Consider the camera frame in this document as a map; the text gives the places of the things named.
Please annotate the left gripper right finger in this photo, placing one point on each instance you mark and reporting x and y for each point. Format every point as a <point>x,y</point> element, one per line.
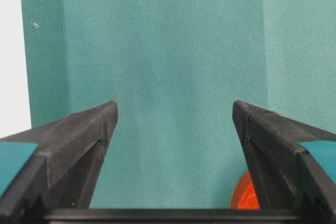
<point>284,172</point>

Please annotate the red tape roll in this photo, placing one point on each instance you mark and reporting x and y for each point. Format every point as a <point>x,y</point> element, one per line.
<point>244,195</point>

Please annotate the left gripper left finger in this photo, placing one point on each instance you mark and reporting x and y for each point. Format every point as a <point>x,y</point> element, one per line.
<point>55,165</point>

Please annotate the green table cloth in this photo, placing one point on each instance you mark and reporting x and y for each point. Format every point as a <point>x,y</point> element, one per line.
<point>175,68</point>

